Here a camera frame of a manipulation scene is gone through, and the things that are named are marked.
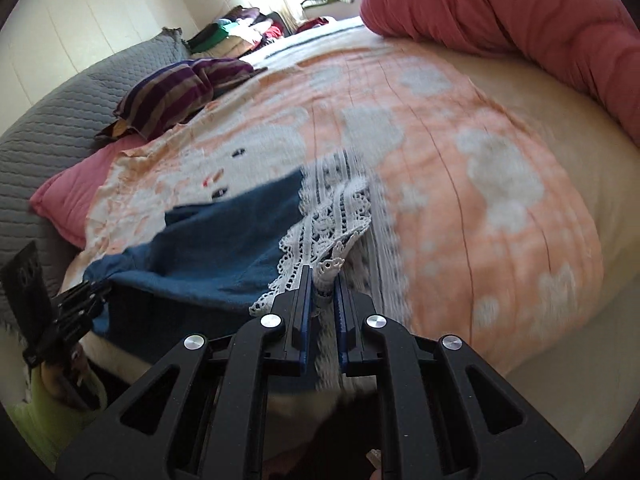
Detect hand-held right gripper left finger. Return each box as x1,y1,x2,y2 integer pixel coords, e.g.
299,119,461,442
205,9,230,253
55,265,321,480

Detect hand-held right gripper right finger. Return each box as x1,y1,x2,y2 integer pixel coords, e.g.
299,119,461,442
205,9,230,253
334,272,586,480

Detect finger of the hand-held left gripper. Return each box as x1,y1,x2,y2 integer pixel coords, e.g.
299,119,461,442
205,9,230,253
56,280,114,307
46,296,110,350

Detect blue pants with lace trim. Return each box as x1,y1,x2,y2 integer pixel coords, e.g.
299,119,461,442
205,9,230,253
82,147,386,391

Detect person's left forearm green sleeve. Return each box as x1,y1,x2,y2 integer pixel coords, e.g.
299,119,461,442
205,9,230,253
7,370,108,468

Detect person's left hand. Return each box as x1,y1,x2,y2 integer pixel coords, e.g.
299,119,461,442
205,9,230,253
40,345,87,403

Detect pink pillow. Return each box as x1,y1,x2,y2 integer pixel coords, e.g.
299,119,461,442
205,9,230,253
29,134,151,248

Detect dark yellow cloth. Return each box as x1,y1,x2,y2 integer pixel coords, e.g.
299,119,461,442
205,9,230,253
95,119,147,142

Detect orange and white blanket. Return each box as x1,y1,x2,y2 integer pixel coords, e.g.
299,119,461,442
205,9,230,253
62,25,606,376

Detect grey quilted headboard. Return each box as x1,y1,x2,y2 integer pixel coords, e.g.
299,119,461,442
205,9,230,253
0,30,192,333

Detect purple striped pillow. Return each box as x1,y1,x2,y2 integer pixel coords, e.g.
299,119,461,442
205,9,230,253
192,57,257,99
114,60,217,142

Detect pile of clothes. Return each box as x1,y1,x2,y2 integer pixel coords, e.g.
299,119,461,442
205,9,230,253
186,6,301,57

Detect dark red cloth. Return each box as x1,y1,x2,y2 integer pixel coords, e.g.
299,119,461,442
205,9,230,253
296,16,332,35

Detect white window bench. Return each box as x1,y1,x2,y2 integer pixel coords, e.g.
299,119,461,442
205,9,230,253
301,0,370,24

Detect red bolster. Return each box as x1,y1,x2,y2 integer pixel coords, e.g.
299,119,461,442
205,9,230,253
359,0,640,137

